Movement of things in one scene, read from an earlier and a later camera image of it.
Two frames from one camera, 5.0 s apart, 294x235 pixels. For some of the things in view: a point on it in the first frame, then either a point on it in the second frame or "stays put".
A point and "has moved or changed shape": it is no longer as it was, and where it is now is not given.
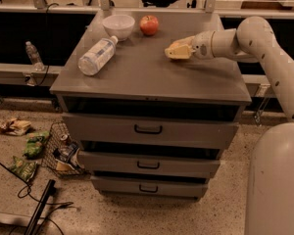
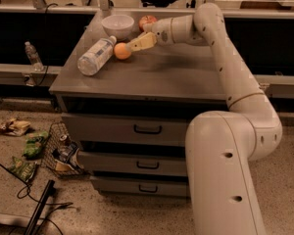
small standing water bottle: x=34 y=57 stays put
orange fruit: x=174 y=44 has moved or changed shape
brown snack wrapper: x=14 y=126 stays put
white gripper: x=202 y=44 to x=162 y=30
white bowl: x=120 y=25 stays put
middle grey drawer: x=149 y=164 stays put
